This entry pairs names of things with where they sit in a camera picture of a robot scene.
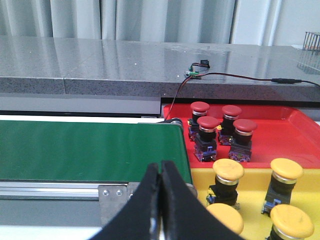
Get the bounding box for red black wire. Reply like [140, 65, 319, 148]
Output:
[163, 72, 320, 121]

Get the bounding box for metal wire rack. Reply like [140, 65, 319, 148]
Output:
[302, 31, 320, 52]

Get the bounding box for grey stone counter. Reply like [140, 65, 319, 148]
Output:
[0, 35, 320, 103]

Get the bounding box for red plastic tray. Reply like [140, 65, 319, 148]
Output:
[163, 103, 320, 169]

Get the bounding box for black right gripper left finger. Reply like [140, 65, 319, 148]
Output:
[93, 163, 160, 240]

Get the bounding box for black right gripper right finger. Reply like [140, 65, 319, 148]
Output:
[161, 160, 242, 240]

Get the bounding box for aluminium conveyor frame rail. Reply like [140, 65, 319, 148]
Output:
[0, 181, 139, 227]

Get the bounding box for yellow mushroom push button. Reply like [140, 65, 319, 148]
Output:
[206, 158, 245, 210]
[261, 158, 304, 215]
[265, 204, 315, 240]
[206, 203, 244, 235]

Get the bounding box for green conveyor belt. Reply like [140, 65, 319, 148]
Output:
[0, 120, 192, 183]

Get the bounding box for red mushroom push button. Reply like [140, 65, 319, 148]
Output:
[218, 105, 242, 146]
[188, 101, 210, 141]
[228, 119, 258, 163]
[194, 116, 220, 163]

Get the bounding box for grey curtain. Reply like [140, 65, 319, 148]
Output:
[0, 0, 282, 46]

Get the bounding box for yellow plastic tray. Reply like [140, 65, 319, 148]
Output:
[191, 168, 320, 240]

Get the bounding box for small green circuit board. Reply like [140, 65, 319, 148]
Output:
[184, 59, 210, 79]

